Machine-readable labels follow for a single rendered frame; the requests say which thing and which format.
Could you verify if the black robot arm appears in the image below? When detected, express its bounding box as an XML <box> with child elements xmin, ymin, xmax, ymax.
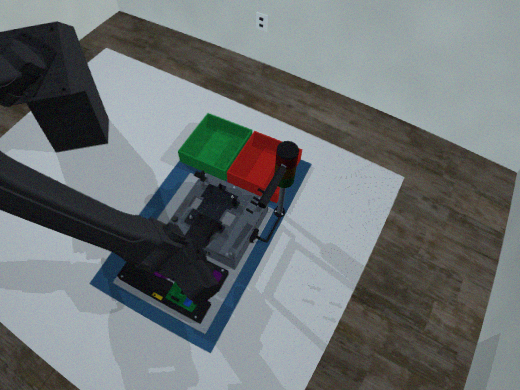
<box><xmin>0</xmin><ymin>32</ymin><xmax>221</xmax><ymax>305</ymax></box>

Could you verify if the green bin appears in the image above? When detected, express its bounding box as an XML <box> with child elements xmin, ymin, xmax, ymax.
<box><xmin>178</xmin><ymin>113</ymin><xmax>253</xmax><ymax>181</ymax></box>

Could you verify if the green circuit board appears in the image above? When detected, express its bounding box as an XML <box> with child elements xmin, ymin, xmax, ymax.
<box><xmin>165</xmin><ymin>282</ymin><xmax>196</xmax><ymax>312</ymax></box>

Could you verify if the red tray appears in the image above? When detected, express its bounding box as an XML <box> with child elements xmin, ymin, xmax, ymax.
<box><xmin>227</xmin><ymin>131</ymin><xmax>282</xmax><ymax>196</ymax></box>

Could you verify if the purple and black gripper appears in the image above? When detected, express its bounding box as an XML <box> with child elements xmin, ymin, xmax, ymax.
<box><xmin>153</xmin><ymin>263</ymin><xmax>222</xmax><ymax>282</ymax></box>

